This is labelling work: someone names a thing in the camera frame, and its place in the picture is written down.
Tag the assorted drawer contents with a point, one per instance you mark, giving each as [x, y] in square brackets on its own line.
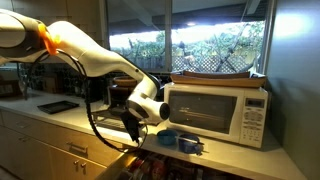
[160, 168]

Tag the dark blue bowl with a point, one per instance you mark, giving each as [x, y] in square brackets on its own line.
[189, 146]

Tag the glass toaster oven door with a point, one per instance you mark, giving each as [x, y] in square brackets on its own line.
[106, 120]

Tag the window frame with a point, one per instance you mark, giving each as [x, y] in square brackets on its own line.
[168, 36]

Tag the white utensil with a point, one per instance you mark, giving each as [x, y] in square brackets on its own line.
[190, 140]

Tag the light wooden tray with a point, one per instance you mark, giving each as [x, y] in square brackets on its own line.
[216, 82]

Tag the dark wooden tray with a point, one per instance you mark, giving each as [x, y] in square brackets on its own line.
[216, 74]

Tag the brown knife block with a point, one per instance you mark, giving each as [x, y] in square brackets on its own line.
[52, 84]

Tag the white microwave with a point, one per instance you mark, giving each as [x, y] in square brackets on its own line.
[206, 113]

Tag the wooden kitchen drawer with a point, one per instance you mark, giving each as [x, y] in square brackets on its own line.
[113, 166]

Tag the black baking tray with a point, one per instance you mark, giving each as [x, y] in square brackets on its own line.
[58, 106]

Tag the silver toaster oven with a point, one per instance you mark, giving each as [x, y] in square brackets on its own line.
[116, 96]

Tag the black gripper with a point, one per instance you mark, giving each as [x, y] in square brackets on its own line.
[130, 124]

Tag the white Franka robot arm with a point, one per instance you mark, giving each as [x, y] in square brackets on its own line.
[96, 60]

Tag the round wooden bowl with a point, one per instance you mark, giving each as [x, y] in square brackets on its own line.
[125, 81]

